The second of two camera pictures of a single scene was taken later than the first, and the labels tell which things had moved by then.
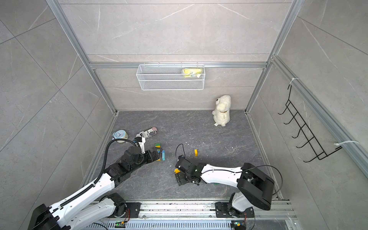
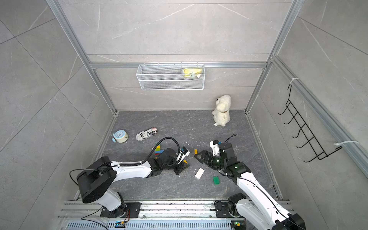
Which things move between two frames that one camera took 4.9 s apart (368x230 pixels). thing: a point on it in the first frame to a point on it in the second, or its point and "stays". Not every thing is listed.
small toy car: (147, 133) stays
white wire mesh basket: (168, 77) stays
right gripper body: (182, 178) to (219, 163)
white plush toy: (221, 113) stays
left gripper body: (144, 159) to (174, 166)
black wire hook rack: (317, 149) stays
